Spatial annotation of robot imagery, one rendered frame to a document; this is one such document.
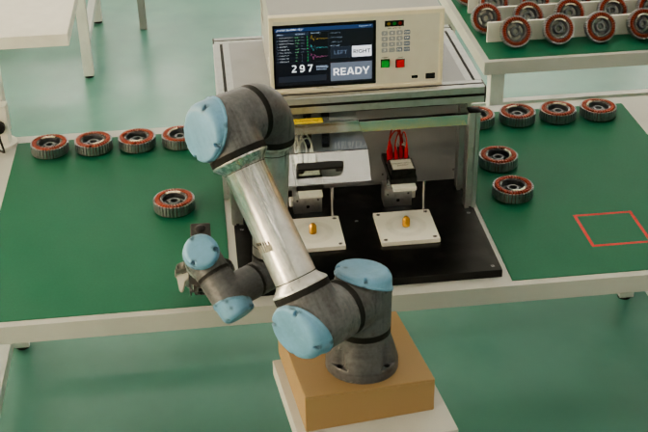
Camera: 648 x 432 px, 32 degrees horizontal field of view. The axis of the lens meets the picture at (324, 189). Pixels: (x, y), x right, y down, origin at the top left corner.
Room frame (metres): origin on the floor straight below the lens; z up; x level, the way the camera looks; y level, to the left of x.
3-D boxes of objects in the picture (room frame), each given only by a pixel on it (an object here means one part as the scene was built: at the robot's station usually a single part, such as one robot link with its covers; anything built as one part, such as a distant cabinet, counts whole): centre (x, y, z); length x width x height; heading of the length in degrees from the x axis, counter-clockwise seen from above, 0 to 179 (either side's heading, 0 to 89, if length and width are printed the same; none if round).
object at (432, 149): (2.75, -0.06, 0.92); 0.66 x 0.01 x 0.30; 96
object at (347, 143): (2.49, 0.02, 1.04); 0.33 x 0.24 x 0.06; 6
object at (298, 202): (2.63, 0.05, 0.80); 0.08 x 0.05 x 0.06; 96
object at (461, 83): (2.82, -0.06, 1.09); 0.68 x 0.44 x 0.05; 96
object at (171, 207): (2.67, 0.41, 0.77); 0.11 x 0.11 x 0.04
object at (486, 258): (2.51, -0.09, 0.76); 0.64 x 0.47 x 0.02; 96
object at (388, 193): (2.65, -0.19, 0.80); 0.08 x 0.05 x 0.06; 96
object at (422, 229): (2.51, -0.21, 0.78); 0.15 x 0.15 x 0.01; 6
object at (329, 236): (2.48, 0.03, 0.78); 0.15 x 0.15 x 0.01; 6
